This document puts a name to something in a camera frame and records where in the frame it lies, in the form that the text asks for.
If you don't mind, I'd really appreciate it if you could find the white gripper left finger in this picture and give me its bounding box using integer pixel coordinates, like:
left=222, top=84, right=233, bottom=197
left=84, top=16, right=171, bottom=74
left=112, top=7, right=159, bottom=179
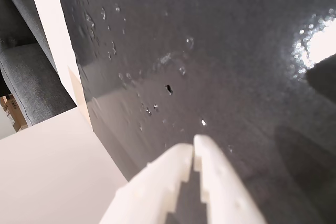
left=99, top=143, right=194, bottom=224

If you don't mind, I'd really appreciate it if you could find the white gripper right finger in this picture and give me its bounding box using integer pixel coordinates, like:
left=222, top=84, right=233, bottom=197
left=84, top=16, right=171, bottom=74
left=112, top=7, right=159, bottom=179
left=193, top=134, right=267, bottom=224

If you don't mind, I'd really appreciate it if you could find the black glossy table mat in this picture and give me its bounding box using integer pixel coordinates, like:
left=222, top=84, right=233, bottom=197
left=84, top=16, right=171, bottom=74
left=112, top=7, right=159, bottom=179
left=52, top=0, right=336, bottom=224

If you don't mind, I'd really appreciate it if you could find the brown cardboard box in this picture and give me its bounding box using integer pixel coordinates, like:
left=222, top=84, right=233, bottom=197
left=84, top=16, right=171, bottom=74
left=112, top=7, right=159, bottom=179
left=0, top=93, right=28, bottom=133

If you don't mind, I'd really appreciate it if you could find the grey fabric sofa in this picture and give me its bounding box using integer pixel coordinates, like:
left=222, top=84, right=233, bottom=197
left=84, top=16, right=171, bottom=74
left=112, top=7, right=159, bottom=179
left=0, top=0, right=79, bottom=127

